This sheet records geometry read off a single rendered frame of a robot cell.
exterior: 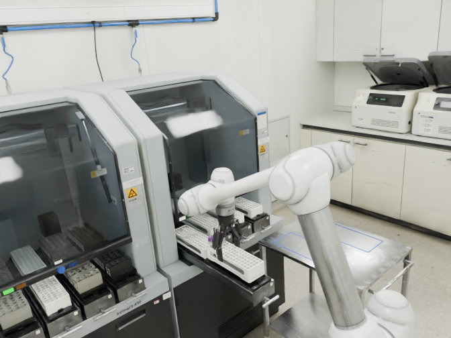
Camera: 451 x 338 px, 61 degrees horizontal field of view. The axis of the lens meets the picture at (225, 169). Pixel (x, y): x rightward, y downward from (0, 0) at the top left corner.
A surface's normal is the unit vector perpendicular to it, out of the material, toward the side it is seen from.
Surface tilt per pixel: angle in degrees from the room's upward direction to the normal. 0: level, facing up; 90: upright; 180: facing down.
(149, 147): 90
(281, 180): 85
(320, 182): 74
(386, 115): 90
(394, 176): 90
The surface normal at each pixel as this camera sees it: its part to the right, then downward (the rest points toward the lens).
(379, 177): -0.75, 0.27
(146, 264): 0.65, 0.20
